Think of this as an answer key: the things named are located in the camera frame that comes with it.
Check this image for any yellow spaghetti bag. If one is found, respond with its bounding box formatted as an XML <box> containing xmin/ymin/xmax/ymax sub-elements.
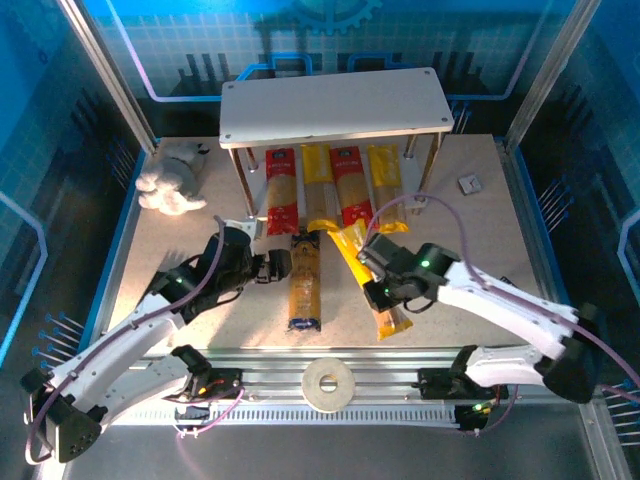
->
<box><xmin>327</xmin><ymin>222</ymin><xmax>414</xmax><ymax>342</ymax></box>
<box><xmin>299</xmin><ymin>143</ymin><xmax>345</xmax><ymax>235</ymax></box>

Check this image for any red spaghetti bag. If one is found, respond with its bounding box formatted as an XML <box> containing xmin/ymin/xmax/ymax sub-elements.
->
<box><xmin>263</xmin><ymin>147</ymin><xmax>300</xmax><ymax>237</ymax></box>
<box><xmin>329</xmin><ymin>145</ymin><xmax>376</xmax><ymax>229</ymax></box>

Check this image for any yellow pasta bag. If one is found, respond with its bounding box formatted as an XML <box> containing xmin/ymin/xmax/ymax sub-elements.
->
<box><xmin>366</xmin><ymin>143</ymin><xmax>410</xmax><ymax>235</ymax></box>

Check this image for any white two-tier shelf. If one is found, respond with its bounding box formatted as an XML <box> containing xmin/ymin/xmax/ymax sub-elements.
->
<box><xmin>218</xmin><ymin>67</ymin><xmax>455</xmax><ymax>226</ymax></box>

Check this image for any blue spaghetti bag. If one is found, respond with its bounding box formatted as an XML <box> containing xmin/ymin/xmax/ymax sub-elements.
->
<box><xmin>287</xmin><ymin>232</ymin><xmax>322</xmax><ymax>334</ymax></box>

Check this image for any white plush toy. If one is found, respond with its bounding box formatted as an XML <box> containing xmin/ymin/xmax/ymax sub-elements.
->
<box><xmin>135</xmin><ymin>141</ymin><xmax>210</xmax><ymax>216</ymax></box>

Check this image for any grey tape roll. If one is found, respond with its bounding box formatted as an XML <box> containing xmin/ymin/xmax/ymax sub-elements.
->
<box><xmin>301</xmin><ymin>357</ymin><xmax>357</xmax><ymax>414</ymax></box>

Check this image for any black controller box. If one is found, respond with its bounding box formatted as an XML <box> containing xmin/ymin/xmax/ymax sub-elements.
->
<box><xmin>457</xmin><ymin>402</ymin><xmax>494</xmax><ymax>432</ymax></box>

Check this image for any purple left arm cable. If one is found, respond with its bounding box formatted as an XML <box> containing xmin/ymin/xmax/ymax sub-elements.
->
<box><xmin>24</xmin><ymin>215</ymin><xmax>226</xmax><ymax>466</ymax></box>

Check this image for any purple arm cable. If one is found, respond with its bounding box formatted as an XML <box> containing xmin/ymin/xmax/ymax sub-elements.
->
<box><xmin>24</xmin><ymin>215</ymin><xmax>226</xmax><ymax>466</ymax></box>
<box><xmin>369</xmin><ymin>193</ymin><xmax>640</xmax><ymax>401</ymax></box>

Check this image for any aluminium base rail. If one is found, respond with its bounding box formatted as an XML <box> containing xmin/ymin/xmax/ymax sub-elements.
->
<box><xmin>99</xmin><ymin>344</ymin><xmax>601</xmax><ymax>406</ymax></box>

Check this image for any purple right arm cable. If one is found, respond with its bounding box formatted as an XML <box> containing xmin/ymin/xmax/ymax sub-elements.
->
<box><xmin>369</xmin><ymin>193</ymin><xmax>640</xmax><ymax>401</ymax></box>

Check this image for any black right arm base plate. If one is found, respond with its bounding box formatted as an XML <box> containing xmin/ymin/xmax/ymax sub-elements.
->
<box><xmin>417</xmin><ymin>367</ymin><xmax>509</xmax><ymax>401</ymax></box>

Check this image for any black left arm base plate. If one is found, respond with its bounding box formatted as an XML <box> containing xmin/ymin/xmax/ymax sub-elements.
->
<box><xmin>199</xmin><ymin>367</ymin><xmax>244</xmax><ymax>401</ymax></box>

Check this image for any white slotted cable duct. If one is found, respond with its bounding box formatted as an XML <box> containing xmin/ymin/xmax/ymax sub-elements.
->
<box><xmin>132</xmin><ymin>403</ymin><xmax>461</xmax><ymax>429</ymax></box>

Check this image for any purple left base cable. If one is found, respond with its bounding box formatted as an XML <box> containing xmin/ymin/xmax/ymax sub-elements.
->
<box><xmin>174</xmin><ymin>384</ymin><xmax>246</xmax><ymax>439</ymax></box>

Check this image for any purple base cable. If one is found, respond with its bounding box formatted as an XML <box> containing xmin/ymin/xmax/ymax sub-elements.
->
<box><xmin>474</xmin><ymin>384</ymin><xmax>519</xmax><ymax>437</ymax></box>
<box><xmin>174</xmin><ymin>384</ymin><xmax>246</xmax><ymax>439</ymax></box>

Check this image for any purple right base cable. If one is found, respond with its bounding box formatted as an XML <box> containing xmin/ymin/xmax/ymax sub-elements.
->
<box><xmin>474</xmin><ymin>384</ymin><xmax>519</xmax><ymax>437</ymax></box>

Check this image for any aluminium frame post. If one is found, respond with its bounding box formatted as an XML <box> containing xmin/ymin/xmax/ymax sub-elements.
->
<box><xmin>504</xmin><ymin>0</ymin><xmax>604</xmax><ymax>151</ymax></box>
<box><xmin>57</xmin><ymin>0</ymin><xmax>159</xmax><ymax>154</ymax></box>

